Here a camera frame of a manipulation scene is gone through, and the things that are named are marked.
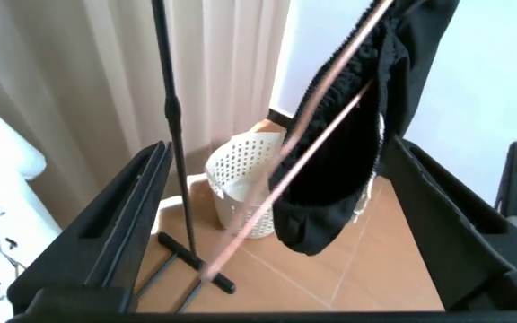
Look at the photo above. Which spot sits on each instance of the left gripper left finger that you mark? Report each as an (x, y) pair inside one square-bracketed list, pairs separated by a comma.
[(61, 269)]

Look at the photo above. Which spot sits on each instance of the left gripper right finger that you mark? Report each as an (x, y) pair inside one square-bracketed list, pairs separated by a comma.
[(442, 233)]

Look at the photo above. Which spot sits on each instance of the black shorts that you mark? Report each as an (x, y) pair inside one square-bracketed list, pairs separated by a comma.
[(339, 170)]

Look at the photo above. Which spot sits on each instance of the pink clothes hanger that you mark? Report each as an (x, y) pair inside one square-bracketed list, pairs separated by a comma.
[(285, 182)]

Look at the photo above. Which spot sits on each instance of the black clothes rack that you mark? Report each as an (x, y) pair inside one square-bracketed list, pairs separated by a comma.
[(175, 134)]

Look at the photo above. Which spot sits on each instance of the white laundry basket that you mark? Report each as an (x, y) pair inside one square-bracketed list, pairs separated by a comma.
[(240, 166)]

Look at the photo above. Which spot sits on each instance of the beige curtain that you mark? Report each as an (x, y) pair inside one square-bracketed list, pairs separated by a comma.
[(106, 67)]

